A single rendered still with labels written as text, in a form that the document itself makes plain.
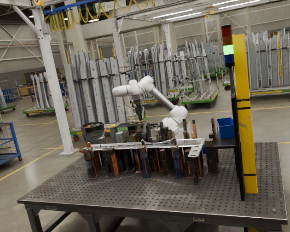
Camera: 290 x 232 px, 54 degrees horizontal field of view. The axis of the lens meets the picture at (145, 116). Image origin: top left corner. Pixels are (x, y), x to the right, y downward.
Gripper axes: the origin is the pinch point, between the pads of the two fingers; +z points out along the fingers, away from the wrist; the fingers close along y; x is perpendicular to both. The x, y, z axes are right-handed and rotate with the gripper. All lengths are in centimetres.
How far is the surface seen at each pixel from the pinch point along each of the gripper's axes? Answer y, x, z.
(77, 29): -563, -497, -225
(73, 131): -293, -374, 78
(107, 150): 28, -32, 27
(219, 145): 12, 85, 33
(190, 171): 17, 53, 57
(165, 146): 7.4, 26.9, 32.4
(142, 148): 23.2, 8.2, 28.5
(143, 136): -12.3, -7.7, 26.3
